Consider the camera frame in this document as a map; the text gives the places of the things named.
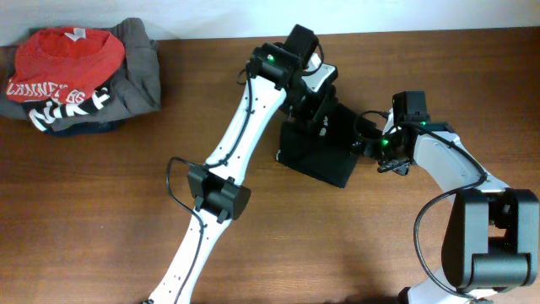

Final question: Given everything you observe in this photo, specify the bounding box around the black t-shirt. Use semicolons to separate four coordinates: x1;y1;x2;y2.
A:
276;103;381;188

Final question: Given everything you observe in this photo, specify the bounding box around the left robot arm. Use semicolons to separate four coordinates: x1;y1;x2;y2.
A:
147;24;338;304

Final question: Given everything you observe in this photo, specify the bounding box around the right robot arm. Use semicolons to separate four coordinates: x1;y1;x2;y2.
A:
353;91;539;304

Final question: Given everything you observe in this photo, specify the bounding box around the grey folded garment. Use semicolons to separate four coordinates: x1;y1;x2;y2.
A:
0;17;163;132

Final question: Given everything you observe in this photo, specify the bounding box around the dark blue folded garment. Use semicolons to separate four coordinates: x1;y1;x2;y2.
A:
45;120;124;138

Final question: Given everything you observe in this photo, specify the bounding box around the red folded shirt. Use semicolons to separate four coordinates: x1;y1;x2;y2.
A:
5;27;126;105

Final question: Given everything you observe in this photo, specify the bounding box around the black white lettered shirt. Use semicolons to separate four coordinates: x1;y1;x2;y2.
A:
22;87;111;132

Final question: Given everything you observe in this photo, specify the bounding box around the left black cable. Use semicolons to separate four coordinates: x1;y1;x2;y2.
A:
165;41;326;304

